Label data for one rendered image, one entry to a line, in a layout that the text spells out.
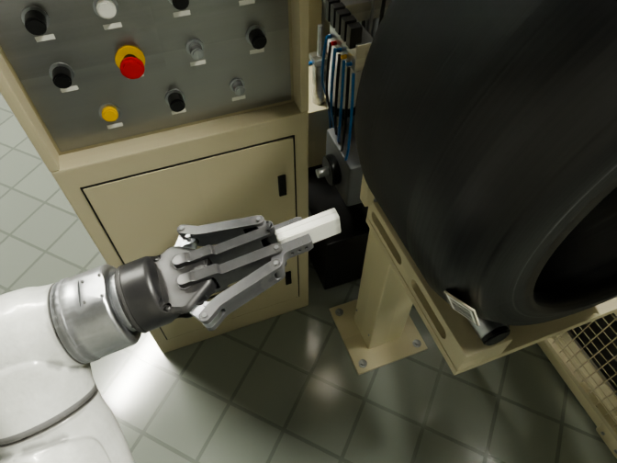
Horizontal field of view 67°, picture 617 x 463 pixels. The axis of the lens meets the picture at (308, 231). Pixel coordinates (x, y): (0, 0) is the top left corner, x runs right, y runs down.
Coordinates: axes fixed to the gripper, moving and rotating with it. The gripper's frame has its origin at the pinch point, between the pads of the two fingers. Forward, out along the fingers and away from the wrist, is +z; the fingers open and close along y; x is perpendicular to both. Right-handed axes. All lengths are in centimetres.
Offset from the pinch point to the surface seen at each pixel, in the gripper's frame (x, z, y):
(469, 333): 32.6, 20.7, -7.5
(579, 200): -8.3, 20.7, -12.8
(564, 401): 127, 69, -13
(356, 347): 118, 13, 28
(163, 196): 37, -22, 50
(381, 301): 85, 21, 26
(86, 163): 22, -32, 51
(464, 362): 34.4, 18.1, -10.7
